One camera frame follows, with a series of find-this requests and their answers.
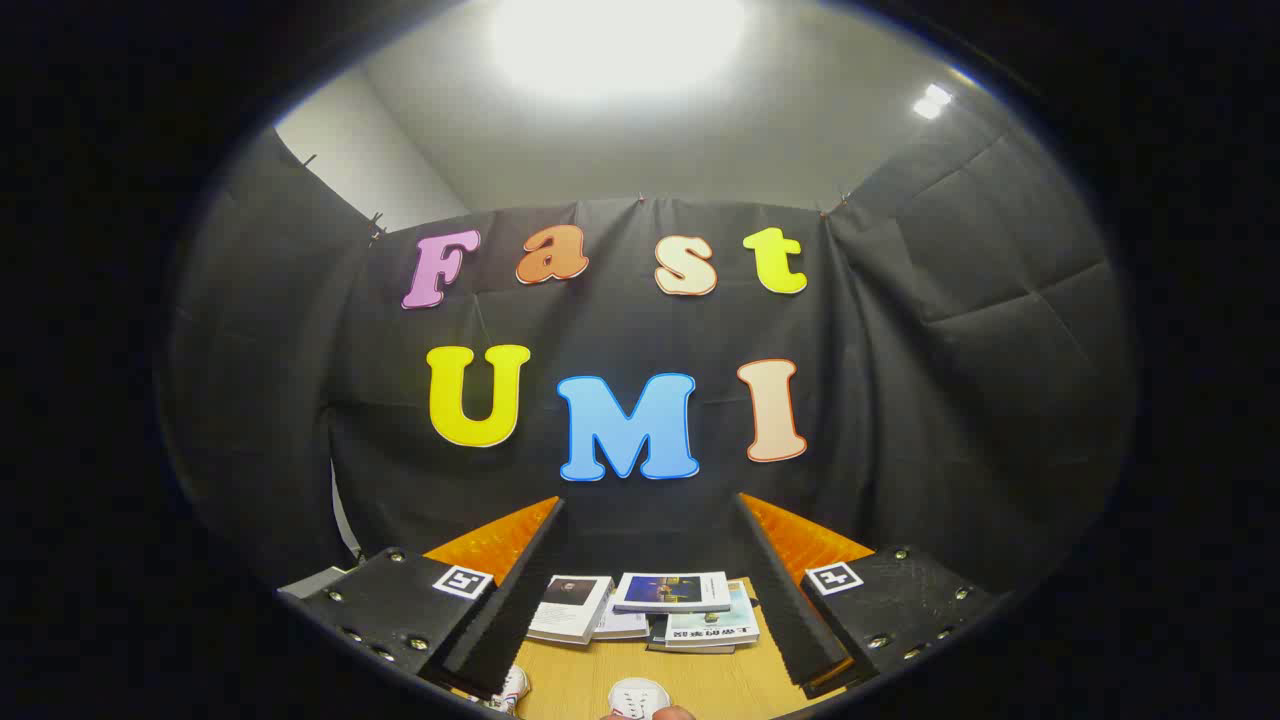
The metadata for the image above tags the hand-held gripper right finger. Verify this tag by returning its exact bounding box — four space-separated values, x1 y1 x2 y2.
735 492 1003 701

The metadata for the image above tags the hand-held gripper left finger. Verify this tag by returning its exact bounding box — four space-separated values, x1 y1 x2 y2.
285 497 567 701

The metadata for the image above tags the white canvas shoe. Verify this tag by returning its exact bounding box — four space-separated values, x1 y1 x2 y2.
490 665 532 714
608 678 672 720

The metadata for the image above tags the pale teal cover book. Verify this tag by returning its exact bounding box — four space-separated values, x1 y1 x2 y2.
664 580 761 649

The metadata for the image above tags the dark cover book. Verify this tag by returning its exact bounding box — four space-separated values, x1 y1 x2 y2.
646 615 737 656

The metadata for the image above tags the plain white book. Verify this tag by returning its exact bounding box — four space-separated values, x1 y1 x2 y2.
594 606 651 641

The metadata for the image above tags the blue cover book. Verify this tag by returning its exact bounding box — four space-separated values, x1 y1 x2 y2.
612 571 732 614

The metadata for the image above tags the large ceiling light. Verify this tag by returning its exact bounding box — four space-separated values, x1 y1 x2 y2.
490 0 746 101

